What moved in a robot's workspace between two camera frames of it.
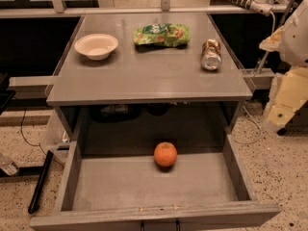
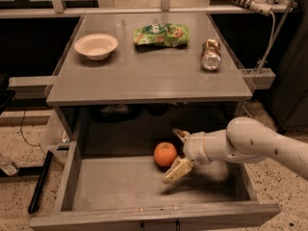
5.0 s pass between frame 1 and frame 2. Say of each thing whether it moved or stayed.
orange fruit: stayed
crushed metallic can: stayed
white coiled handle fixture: stayed
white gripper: moved
